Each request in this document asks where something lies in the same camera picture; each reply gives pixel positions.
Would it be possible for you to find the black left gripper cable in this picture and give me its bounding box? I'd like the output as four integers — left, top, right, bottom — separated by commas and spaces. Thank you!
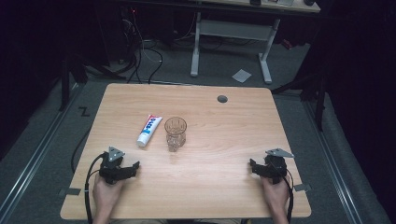
84, 151, 107, 224

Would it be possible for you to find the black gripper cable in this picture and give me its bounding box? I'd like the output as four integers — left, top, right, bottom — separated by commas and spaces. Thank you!
285, 167, 295, 224
84, 151, 107, 224

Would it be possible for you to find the black tape floor mark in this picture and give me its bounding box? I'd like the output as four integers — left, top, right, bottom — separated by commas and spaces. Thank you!
78, 105, 92, 118

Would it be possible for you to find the white blue toothpaste tube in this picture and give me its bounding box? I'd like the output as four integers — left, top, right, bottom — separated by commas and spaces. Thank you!
135, 114, 163, 148

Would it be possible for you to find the white-framed wooden desk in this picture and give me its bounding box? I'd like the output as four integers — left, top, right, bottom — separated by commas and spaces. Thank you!
189, 0, 321, 85

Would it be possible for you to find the bundle of black floor cables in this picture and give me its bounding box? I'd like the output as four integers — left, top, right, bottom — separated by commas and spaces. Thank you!
119, 6, 164, 85

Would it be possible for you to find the person's right hand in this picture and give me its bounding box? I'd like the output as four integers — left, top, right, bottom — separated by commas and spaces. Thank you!
260, 175, 290, 217

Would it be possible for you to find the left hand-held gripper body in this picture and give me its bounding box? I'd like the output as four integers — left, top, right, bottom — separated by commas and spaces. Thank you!
98, 146, 133, 186

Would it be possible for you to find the grey paper sheet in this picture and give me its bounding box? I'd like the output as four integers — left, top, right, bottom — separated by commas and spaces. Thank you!
231, 68, 253, 84

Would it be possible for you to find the metal floor rail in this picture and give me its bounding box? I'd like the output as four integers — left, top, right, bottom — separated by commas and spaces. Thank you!
302, 98, 363, 224
0, 83, 82, 220

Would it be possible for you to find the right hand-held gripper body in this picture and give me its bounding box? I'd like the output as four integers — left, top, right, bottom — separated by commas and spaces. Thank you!
257, 147, 295, 185

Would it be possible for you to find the thin black floor cable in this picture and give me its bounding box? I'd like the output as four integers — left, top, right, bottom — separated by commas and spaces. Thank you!
70, 126, 93, 175

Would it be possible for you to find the black metal stand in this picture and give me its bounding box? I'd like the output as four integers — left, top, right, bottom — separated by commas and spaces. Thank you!
58, 55, 90, 112
270, 70, 329, 132

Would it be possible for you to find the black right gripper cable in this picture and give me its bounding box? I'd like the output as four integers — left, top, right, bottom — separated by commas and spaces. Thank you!
285, 167, 295, 224

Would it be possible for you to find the clear cut-glass cup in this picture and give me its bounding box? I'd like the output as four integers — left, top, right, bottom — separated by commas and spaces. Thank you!
163, 116, 188, 153

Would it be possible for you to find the person's left hand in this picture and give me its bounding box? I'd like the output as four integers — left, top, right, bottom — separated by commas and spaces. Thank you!
92, 173, 126, 217

